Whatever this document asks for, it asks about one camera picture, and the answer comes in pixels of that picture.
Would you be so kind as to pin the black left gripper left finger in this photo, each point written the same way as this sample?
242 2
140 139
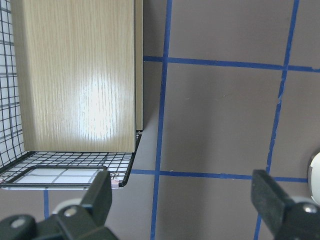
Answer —
83 221

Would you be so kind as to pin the cream white toaster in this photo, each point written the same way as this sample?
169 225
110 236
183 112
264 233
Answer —
313 174

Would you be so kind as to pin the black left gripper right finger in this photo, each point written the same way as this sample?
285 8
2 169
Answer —
287 218

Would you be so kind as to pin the wire grid wooden shelf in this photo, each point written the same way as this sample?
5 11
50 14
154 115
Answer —
71 98

